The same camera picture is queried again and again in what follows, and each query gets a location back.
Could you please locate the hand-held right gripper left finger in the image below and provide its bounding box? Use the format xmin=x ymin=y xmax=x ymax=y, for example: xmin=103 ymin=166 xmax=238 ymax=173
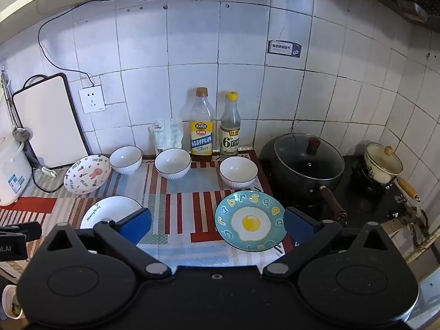
xmin=44 ymin=207 xmax=172 ymax=280

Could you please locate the blue fried egg plate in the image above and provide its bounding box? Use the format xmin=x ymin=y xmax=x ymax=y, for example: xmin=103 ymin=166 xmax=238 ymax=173
xmin=214 ymin=191 xmax=288 ymax=252

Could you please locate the striped table mat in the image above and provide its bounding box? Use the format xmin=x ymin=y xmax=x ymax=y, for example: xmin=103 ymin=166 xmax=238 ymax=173
xmin=0 ymin=151 xmax=297 ymax=277

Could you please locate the white plate with dark rim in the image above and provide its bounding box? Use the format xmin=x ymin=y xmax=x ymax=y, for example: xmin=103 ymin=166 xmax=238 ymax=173
xmin=80 ymin=196 xmax=145 ymax=246

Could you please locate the yellow label cooking wine bottle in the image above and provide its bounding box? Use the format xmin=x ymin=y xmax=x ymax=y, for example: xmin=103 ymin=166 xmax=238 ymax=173
xmin=190 ymin=87 xmax=215 ymax=162

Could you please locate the white wall socket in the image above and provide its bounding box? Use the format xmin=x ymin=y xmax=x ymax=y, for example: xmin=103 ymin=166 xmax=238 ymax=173
xmin=78 ymin=85 xmax=107 ymax=114

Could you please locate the cream enamel milk pot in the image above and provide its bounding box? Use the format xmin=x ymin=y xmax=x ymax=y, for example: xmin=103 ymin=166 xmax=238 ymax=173
xmin=364 ymin=142 xmax=421 ymax=202

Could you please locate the white cutting board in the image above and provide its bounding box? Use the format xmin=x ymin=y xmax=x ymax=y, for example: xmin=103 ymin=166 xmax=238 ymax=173
xmin=12 ymin=73 xmax=92 ymax=170

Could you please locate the gas pipe with valve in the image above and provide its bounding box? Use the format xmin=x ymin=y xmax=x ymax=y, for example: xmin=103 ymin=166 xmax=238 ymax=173
xmin=400 ymin=204 xmax=440 ymax=262

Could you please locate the thin black wall cable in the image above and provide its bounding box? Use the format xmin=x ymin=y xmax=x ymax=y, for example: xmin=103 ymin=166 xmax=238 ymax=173
xmin=37 ymin=2 xmax=95 ymax=87

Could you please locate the blue wall sticker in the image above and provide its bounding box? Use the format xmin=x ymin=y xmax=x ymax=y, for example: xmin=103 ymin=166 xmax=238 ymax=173
xmin=267 ymin=39 xmax=303 ymax=59

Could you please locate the black rice cooker cord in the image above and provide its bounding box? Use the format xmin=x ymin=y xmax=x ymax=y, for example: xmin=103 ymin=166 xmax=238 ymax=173
xmin=24 ymin=141 xmax=66 ymax=194

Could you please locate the black wok with glass lid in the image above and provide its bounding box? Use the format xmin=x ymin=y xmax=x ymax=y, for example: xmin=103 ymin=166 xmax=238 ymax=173
xmin=274 ymin=133 xmax=348 ymax=226

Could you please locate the pink rabbit print plate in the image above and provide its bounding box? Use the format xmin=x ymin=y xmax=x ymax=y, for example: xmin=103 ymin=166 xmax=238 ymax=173
xmin=64 ymin=155 xmax=111 ymax=195

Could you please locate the metal ladle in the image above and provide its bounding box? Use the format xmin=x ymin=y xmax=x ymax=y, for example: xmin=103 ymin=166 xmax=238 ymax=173
xmin=0 ymin=70 xmax=29 ymax=144

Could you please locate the black gas stove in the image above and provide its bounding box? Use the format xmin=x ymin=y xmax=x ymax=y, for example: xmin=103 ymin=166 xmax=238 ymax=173
xmin=258 ymin=151 xmax=415 ymax=229

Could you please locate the clear vinegar bottle yellow cap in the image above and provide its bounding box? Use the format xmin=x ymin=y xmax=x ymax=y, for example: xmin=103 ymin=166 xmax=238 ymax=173
xmin=219 ymin=91 xmax=241 ymax=156

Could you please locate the white cup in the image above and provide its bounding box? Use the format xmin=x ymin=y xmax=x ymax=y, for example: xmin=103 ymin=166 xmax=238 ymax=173
xmin=1 ymin=284 xmax=25 ymax=320

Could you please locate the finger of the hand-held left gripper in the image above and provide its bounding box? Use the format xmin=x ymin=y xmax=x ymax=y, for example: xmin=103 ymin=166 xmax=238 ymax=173
xmin=0 ymin=223 xmax=42 ymax=243

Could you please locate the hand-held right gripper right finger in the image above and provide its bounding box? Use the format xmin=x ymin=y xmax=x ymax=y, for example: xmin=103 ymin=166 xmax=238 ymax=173
xmin=263 ymin=207 xmax=396 ymax=280

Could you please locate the white salt bag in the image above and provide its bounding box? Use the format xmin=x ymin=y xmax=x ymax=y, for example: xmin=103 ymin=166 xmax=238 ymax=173
xmin=149 ymin=119 xmax=183 ymax=156

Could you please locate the white ribbed bowl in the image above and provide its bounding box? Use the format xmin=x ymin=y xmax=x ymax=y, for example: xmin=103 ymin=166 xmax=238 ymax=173
xmin=154 ymin=148 xmax=192 ymax=180
xmin=109 ymin=146 xmax=143 ymax=174
xmin=219 ymin=157 xmax=256 ymax=189

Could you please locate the white rice cooker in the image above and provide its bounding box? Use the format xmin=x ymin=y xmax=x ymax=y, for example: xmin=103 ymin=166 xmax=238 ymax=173
xmin=0 ymin=136 xmax=34 ymax=207

